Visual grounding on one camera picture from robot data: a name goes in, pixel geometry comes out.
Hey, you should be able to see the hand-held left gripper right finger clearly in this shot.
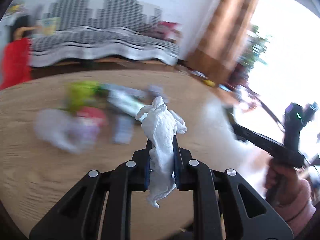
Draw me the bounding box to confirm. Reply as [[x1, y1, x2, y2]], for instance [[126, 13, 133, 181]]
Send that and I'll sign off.
[[172, 136, 294, 240]]

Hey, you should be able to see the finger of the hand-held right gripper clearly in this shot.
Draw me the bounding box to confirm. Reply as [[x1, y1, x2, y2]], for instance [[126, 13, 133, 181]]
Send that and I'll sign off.
[[226, 106, 275, 155]]

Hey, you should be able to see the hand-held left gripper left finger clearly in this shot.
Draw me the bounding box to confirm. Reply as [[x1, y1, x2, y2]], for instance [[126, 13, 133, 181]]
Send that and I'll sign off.
[[29, 140, 153, 240]]

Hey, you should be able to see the white tissue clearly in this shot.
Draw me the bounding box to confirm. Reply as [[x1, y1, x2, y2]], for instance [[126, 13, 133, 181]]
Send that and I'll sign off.
[[135, 96, 187, 208]]

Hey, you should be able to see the person's right forearm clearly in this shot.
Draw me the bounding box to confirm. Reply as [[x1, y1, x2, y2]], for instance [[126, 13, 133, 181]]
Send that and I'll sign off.
[[284, 180, 317, 238]]

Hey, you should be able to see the person's right hand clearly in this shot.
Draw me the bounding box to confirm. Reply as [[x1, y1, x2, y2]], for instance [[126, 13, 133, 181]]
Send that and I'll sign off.
[[265, 159, 310, 207]]

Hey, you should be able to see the grey blue packet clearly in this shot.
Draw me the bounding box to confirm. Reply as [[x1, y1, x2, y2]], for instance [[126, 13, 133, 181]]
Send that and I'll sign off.
[[112, 116, 135, 145]]

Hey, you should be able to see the red and white packet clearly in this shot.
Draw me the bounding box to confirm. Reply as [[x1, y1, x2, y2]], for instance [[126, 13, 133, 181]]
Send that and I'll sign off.
[[74, 106, 108, 143]]

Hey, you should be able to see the small pale wrapper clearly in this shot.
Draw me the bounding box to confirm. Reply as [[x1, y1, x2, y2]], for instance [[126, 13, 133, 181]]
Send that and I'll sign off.
[[147, 84, 171, 103]]

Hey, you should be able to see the white and green packet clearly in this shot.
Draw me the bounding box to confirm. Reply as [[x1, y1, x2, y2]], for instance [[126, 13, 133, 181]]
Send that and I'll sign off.
[[107, 84, 148, 117]]

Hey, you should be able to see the green potted plant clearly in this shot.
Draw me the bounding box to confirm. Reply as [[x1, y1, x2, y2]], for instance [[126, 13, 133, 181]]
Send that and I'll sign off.
[[240, 25, 271, 66]]

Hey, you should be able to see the translucent plastic bag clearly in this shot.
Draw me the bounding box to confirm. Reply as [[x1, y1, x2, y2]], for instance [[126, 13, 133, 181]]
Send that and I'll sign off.
[[34, 108, 84, 153]]

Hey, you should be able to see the wooden sofa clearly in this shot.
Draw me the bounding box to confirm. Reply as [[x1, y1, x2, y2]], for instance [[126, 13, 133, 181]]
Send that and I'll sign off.
[[31, 56, 177, 69]]

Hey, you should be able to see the pink printed pillow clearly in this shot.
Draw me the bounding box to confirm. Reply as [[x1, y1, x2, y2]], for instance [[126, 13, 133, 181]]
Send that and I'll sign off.
[[157, 21, 182, 42]]

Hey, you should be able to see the sofa with checkered cover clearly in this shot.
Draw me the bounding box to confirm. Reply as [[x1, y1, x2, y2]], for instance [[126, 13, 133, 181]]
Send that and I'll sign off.
[[30, 0, 180, 67]]

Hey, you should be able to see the red plastic chair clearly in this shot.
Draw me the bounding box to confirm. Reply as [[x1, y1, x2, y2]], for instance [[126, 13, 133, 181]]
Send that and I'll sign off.
[[1, 38, 32, 90]]

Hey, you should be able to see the colourful picture book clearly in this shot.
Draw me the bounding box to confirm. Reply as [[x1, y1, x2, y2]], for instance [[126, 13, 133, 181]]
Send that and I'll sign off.
[[41, 17, 60, 36]]

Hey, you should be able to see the colourful clutter pile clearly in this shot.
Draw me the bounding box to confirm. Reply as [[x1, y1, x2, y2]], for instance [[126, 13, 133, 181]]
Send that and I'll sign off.
[[4, 4, 26, 16]]

